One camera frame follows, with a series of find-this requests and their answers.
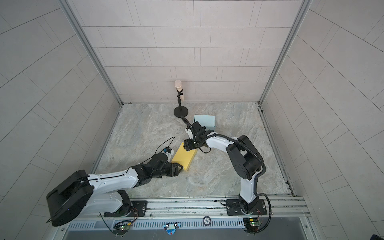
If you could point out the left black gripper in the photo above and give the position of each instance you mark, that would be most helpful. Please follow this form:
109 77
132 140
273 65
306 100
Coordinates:
175 169

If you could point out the round black badge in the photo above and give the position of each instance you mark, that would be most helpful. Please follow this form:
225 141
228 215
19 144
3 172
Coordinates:
207 221

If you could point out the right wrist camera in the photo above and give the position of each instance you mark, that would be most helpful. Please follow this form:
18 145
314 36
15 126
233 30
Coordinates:
190 133

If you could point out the circuit board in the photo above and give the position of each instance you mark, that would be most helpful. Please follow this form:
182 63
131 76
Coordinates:
251 225
123 226

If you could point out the light blue paper box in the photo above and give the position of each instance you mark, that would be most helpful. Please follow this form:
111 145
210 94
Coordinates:
207 121

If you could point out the blue sticker marker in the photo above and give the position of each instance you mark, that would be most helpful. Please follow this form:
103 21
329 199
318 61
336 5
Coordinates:
171 228

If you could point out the left circuit board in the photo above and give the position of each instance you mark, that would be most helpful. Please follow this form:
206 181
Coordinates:
123 226

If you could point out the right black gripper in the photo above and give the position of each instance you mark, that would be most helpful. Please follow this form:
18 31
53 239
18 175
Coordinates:
188 144

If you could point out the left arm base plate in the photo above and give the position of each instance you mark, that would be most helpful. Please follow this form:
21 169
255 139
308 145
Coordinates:
135 209

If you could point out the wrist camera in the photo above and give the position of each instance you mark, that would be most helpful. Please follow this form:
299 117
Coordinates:
169 152
190 133

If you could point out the yellow paper box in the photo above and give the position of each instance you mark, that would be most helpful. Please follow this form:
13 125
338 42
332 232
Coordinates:
184 157

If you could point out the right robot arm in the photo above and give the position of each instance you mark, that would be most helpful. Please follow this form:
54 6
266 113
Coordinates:
245 158

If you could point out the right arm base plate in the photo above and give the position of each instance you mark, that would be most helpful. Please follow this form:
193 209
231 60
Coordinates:
236 207

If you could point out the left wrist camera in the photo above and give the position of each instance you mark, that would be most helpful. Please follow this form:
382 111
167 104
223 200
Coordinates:
169 152

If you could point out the beige microphone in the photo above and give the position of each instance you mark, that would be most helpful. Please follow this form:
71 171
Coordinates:
179 88

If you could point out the aluminium mounting rail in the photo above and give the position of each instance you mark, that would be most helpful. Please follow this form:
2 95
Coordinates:
161 208

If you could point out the right circuit board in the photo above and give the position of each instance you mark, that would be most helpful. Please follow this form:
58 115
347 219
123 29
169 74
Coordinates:
251 225

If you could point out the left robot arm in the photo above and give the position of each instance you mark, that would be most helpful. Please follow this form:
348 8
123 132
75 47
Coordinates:
82 194

